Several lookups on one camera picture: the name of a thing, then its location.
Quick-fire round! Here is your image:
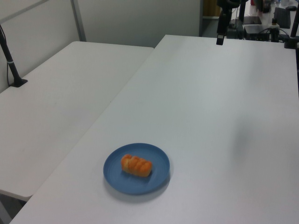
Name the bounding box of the round blue plate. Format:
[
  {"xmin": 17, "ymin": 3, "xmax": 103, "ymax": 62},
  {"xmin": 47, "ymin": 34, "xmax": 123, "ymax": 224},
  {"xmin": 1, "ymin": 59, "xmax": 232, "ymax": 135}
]
[{"xmin": 103, "ymin": 142, "xmax": 171, "ymax": 196}]

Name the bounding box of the black clamped camera stand pole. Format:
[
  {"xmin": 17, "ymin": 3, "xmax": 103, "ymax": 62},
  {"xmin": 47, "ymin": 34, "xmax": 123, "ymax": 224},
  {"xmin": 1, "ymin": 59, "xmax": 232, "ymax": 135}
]
[{"xmin": 0, "ymin": 23, "xmax": 28, "ymax": 88}]

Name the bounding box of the black angular desk device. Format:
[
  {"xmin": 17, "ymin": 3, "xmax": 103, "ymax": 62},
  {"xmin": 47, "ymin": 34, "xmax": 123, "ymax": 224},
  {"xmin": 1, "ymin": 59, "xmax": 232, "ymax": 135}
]
[{"xmin": 273, "ymin": 7, "xmax": 293, "ymax": 29}]

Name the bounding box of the black electronics box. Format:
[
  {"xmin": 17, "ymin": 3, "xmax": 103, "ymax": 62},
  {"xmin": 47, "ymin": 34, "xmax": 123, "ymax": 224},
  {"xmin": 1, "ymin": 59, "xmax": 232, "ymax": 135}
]
[{"xmin": 243, "ymin": 24, "xmax": 277, "ymax": 42}]

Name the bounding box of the yellow wooden panel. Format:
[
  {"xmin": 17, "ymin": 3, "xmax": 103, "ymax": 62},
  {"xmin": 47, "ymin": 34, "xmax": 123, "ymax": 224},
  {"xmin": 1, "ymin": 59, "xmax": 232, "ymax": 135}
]
[{"xmin": 202, "ymin": 0, "xmax": 220, "ymax": 18}]

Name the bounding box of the orange braided bread loaf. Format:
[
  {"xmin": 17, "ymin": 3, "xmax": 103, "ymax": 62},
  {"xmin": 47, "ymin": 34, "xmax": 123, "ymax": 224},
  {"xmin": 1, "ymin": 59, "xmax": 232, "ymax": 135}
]
[{"xmin": 121, "ymin": 154, "xmax": 153, "ymax": 177}]

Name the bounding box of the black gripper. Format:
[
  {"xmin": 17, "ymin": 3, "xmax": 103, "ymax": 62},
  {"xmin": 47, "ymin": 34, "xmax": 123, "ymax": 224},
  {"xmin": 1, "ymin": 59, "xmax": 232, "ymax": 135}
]
[{"xmin": 216, "ymin": 0, "xmax": 241, "ymax": 46}]

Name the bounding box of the black angled stand with clamp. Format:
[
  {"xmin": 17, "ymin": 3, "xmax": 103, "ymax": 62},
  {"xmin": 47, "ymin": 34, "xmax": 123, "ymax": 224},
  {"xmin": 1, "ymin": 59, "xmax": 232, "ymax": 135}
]
[{"xmin": 283, "ymin": 17, "xmax": 299, "ymax": 49}]

